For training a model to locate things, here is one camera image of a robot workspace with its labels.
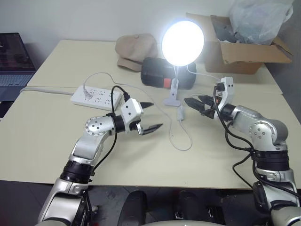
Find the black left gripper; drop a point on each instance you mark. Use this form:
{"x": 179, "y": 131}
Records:
{"x": 138, "y": 128}

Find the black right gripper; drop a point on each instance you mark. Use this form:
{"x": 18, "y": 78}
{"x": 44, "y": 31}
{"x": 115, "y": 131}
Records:
{"x": 210, "y": 108}

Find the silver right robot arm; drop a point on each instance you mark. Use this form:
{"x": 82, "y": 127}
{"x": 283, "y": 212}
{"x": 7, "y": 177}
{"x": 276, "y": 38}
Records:
{"x": 263, "y": 131}

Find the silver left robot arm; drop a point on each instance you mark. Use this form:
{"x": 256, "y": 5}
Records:
{"x": 94, "y": 128}

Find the white round clip desk lamp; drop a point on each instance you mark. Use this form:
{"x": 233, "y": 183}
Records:
{"x": 182, "y": 42}

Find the white lamp plug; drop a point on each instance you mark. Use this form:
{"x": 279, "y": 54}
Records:
{"x": 87, "y": 94}

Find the black case with red button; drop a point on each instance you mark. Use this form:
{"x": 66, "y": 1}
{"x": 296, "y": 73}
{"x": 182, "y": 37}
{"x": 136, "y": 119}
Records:
{"x": 155, "y": 73}

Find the white power strip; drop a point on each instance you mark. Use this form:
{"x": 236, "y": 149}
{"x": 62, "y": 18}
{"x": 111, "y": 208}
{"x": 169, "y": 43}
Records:
{"x": 101, "y": 97}

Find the brown cardboard box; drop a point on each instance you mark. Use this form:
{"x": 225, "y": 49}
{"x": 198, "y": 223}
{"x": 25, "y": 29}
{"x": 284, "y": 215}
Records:
{"x": 242, "y": 56}

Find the beige cap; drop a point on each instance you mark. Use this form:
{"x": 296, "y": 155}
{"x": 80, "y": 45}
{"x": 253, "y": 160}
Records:
{"x": 136, "y": 50}

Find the clear plastic bag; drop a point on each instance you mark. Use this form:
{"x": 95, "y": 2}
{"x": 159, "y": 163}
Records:
{"x": 256, "y": 22}

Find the grey laptop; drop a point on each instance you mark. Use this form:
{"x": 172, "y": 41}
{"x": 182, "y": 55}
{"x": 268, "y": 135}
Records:
{"x": 14, "y": 61}

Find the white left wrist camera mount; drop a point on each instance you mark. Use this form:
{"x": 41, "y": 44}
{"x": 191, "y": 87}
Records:
{"x": 131, "y": 109}

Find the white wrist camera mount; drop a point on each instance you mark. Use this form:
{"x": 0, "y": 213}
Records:
{"x": 227, "y": 94}
{"x": 131, "y": 109}

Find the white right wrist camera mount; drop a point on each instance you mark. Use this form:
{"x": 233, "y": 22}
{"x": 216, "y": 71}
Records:
{"x": 227, "y": 94}

